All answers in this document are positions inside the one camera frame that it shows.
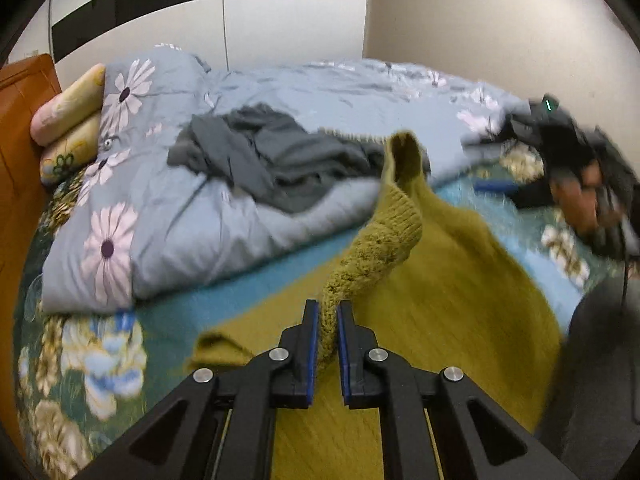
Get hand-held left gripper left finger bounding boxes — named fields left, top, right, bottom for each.
left=75, top=300, right=320, bottom=480

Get yellow floral pillow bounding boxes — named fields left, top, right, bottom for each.
left=31, top=63, right=107, bottom=147
left=40, top=114, right=104, bottom=187

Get person's right hand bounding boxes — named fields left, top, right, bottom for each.
left=550, top=164, right=612, bottom=238

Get person's grey pants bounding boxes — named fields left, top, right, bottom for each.
left=536, top=274, right=640, bottom=480

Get olive green knit sweater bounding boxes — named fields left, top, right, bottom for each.
left=187, top=131, right=566, bottom=480

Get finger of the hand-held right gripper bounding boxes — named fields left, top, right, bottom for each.
left=474, top=180, right=557, bottom=210

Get teal floral bed sheet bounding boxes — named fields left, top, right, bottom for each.
left=12, top=152, right=608, bottom=480

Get dark grey garment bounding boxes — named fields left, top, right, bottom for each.
left=167, top=103, right=432, bottom=213

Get wooden headboard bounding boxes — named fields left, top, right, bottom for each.
left=0, top=54, right=63, bottom=441

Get blue floral duvet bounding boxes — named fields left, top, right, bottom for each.
left=42, top=44, right=533, bottom=314

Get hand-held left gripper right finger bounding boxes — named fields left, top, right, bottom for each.
left=337, top=300, right=581, bottom=480

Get white wardrobe with black stripe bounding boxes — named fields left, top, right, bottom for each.
left=9, top=0, right=372, bottom=92

